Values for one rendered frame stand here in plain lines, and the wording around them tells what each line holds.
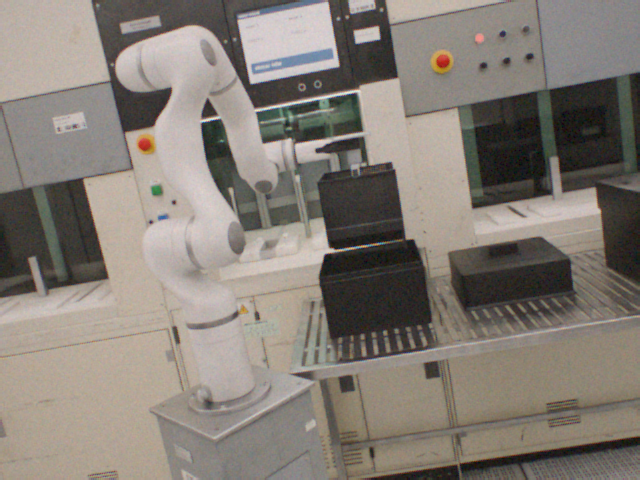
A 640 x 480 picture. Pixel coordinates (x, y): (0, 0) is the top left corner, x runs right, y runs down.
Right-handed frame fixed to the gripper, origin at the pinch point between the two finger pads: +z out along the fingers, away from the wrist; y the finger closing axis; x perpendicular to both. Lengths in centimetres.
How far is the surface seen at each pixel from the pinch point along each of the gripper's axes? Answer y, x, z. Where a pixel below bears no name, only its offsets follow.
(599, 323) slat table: 30, -50, 50
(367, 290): 13.5, -37.4, -2.3
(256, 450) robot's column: 52, -57, -30
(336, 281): 13.6, -33.6, -9.8
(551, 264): 8, -40, 46
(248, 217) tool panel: -119, -31, -56
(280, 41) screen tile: -29.3, 33.0, -16.8
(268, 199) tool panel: -118, -24, -45
